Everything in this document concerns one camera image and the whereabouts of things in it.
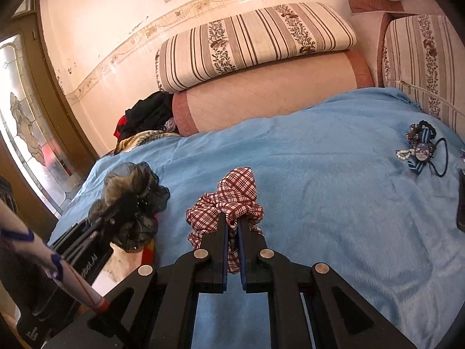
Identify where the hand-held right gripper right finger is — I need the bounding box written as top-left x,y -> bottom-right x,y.
238,215 -> 418,349

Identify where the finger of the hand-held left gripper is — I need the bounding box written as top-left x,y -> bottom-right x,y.
73,209 -> 122,253

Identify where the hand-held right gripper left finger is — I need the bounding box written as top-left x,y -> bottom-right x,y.
45,213 -> 229,349

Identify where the black sheer scrunchie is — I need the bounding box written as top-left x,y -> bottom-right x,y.
88,161 -> 171,253

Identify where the red plaid scrunchie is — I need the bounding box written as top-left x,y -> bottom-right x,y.
186,166 -> 264,275

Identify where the white stick with blue print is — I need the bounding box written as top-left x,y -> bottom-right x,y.
0,189 -> 110,311

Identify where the blue blanket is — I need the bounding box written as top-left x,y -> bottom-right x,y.
47,87 -> 465,349

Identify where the beige patterned cloth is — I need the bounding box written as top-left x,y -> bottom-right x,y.
114,130 -> 182,155

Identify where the dark clothes pile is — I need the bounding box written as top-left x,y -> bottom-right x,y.
114,92 -> 176,142

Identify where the wooden door with stained glass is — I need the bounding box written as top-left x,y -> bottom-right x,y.
0,0 -> 99,222

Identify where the pink quilted bolster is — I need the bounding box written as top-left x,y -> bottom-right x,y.
171,49 -> 375,135

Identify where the striped floral long cushion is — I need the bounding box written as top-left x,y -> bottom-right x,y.
155,2 -> 358,93

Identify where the purple flower hair clip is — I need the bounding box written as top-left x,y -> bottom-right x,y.
405,123 -> 422,144

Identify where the black smartphone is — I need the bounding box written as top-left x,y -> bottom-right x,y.
456,169 -> 465,231

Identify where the pink quilted sofa cushion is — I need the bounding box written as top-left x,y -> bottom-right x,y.
348,0 -> 405,88

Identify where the striped floral zipped cushion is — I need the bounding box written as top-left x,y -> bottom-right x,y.
381,14 -> 465,135

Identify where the thick black hair tie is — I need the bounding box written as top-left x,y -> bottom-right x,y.
418,120 -> 437,140

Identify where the thin black hair tie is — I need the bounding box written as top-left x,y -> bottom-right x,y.
427,137 -> 457,178

